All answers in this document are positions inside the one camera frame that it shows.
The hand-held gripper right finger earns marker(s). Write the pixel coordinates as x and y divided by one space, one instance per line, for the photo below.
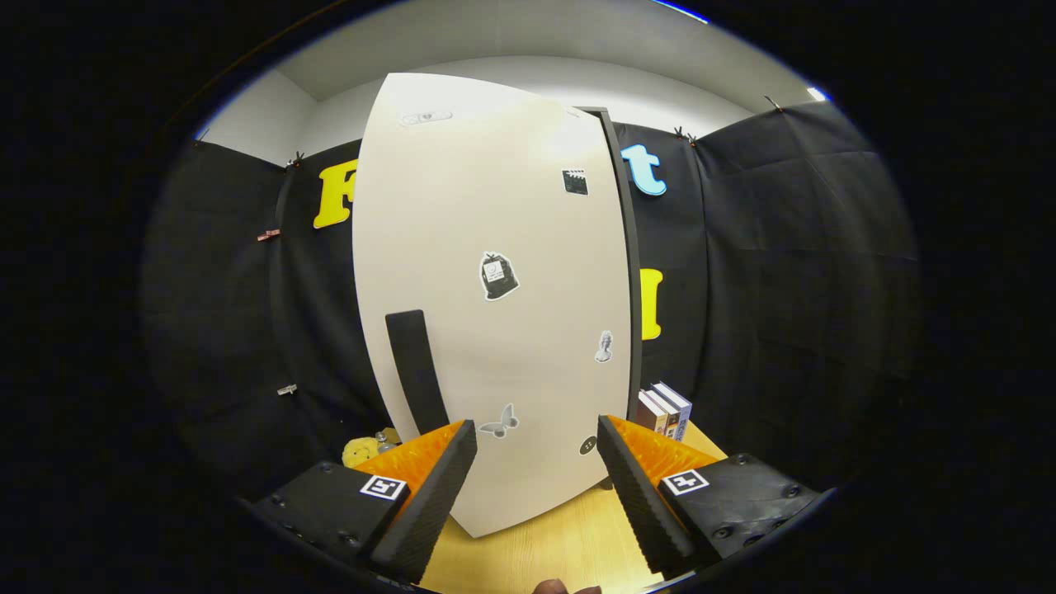
634 495

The black clip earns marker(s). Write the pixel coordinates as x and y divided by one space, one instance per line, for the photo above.
774 104
683 135
294 158

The tan spine book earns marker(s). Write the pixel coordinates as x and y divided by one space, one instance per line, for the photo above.
668 414

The copper clip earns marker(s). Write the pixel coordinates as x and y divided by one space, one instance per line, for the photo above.
268 235

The black backdrop cloth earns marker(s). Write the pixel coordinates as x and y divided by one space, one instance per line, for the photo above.
792 313

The brown spine book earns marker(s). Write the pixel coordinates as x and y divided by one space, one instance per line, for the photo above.
650 412

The yellow plush toy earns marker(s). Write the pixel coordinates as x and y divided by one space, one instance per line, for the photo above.
360 452

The long ceiling light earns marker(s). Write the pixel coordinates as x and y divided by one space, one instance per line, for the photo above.
681 10

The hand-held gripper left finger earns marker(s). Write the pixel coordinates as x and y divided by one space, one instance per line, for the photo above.
437 487

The blue spine book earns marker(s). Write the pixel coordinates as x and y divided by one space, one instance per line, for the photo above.
680 406

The grey shoe cabinet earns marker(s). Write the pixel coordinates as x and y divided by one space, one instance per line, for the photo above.
634 289

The green bottle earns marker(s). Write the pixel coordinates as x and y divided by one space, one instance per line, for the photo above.
384 440

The beige shoe cabinet door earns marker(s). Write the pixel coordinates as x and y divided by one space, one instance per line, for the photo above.
495 206

